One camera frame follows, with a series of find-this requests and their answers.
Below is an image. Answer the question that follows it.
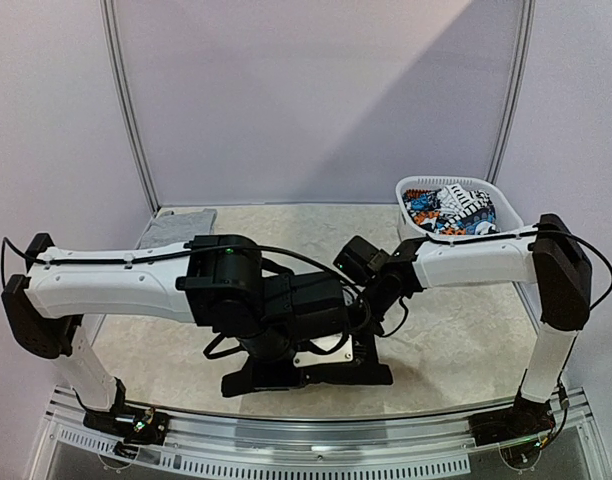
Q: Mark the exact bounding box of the grey t-shirt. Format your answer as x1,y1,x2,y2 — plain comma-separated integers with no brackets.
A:
138,209,218,249

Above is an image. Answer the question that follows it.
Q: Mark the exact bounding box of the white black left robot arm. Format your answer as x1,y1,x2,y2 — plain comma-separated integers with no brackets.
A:
1,235,195,434

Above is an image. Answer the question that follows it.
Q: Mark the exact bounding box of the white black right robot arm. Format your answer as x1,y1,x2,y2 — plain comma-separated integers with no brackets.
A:
334,214,592,436

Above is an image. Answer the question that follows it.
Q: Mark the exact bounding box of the navy printed garment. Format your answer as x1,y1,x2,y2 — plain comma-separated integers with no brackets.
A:
401,183,500,236

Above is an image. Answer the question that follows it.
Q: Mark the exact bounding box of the black white striped garment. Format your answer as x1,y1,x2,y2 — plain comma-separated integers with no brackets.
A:
435,183,496,221

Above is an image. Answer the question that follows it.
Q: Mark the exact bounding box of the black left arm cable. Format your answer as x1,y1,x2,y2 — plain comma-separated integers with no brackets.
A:
0,235,372,361

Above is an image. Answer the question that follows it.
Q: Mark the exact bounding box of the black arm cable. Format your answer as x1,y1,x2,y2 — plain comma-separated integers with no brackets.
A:
420,222,612,381
0,235,372,361

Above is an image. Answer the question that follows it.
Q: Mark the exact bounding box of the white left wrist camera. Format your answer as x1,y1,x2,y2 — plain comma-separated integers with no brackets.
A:
293,334,355,369

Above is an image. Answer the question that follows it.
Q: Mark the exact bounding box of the aluminium front rail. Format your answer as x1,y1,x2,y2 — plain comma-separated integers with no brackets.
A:
30,387,611,479

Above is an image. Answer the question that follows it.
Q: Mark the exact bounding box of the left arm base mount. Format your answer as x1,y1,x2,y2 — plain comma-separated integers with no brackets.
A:
83,405,171,445

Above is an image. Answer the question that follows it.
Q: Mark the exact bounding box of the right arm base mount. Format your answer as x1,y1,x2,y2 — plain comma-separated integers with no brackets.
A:
468,397,556,446

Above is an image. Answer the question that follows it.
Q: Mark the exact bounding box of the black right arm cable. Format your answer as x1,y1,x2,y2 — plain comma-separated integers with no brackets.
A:
420,222,612,381

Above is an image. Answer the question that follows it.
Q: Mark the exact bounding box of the aluminium right corner post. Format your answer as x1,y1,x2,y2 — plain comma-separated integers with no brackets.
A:
486,0,535,184

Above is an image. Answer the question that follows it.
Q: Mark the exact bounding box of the aluminium corner post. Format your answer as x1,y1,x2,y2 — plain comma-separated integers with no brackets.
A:
486,0,535,184
100,0,161,214

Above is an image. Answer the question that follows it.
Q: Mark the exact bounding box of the aluminium left corner post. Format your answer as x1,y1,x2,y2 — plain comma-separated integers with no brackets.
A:
100,0,161,214

